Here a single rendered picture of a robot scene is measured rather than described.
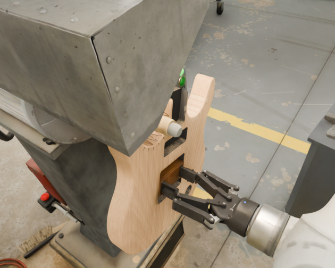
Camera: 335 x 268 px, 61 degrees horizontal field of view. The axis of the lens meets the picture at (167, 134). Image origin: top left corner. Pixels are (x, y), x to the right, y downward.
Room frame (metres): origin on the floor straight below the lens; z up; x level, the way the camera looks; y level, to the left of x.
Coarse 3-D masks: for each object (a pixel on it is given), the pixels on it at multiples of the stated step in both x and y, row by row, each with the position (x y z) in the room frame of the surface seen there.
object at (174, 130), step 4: (172, 124) 0.35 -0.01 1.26; (176, 124) 0.35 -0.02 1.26; (168, 128) 0.35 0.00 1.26; (172, 128) 0.35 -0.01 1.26; (176, 128) 0.34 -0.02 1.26; (180, 128) 0.35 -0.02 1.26; (168, 132) 0.35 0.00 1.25; (172, 132) 0.34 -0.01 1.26; (176, 132) 0.34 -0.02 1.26; (180, 132) 0.34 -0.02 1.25; (176, 136) 0.34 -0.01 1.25
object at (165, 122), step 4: (164, 116) 0.38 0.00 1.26; (164, 120) 0.36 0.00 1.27; (168, 120) 0.36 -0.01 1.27; (172, 120) 0.36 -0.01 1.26; (160, 124) 0.36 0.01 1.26; (164, 124) 0.36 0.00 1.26; (168, 124) 0.35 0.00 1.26; (160, 128) 0.35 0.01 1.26; (164, 128) 0.35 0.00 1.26; (160, 132) 0.35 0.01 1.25; (164, 132) 0.35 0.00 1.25; (168, 136) 0.35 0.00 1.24
